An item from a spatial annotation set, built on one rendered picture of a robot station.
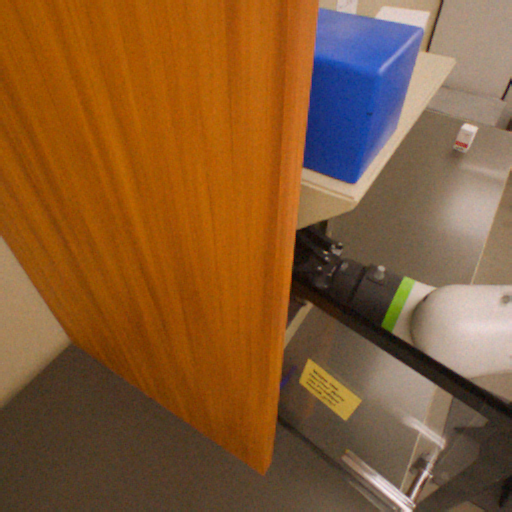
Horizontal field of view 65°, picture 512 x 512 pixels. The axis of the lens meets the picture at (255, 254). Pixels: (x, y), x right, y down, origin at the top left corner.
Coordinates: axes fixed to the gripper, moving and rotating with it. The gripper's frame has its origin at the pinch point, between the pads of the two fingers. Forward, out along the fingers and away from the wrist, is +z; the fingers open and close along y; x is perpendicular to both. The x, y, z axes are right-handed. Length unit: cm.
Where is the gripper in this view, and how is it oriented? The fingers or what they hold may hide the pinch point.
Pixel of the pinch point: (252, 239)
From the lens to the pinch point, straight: 71.9
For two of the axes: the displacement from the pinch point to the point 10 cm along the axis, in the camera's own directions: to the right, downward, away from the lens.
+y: -5.4, 6.1, -5.7
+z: -8.4, -3.9, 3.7
